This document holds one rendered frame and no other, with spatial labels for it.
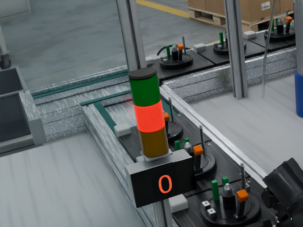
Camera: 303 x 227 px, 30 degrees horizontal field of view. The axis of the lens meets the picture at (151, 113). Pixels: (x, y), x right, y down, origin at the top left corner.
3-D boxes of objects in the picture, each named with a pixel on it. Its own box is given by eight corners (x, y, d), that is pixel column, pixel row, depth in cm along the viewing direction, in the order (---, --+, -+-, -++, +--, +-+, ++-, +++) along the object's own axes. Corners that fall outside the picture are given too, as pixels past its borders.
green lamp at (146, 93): (165, 102, 98) (161, 75, 96) (138, 109, 97) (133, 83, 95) (155, 93, 103) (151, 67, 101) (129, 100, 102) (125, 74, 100)
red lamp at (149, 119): (168, 127, 100) (165, 102, 98) (142, 135, 99) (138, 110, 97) (159, 117, 105) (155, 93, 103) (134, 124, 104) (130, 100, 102)
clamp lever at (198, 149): (202, 169, 148) (203, 149, 142) (195, 171, 147) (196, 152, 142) (196, 159, 150) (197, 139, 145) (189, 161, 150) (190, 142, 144)
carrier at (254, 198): (304, 231, 125) (301, 183, 120) (205, 266, 120) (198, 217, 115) (252, 182, 147) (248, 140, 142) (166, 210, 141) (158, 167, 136)
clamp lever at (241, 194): (245, 215, 126) (249, 195, 121) (237, 218, 126) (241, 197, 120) (238, 203, 129) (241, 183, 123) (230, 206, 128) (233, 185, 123)
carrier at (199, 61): (215, 69, 228) (212, 39, 223) (159, 83, 222) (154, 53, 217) (192, 54, 249) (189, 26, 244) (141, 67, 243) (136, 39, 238)
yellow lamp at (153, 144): (172, 152, 102) (169, 128, 100) (147, 160, 101) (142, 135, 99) (163, 141, 107) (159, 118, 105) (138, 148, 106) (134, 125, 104)
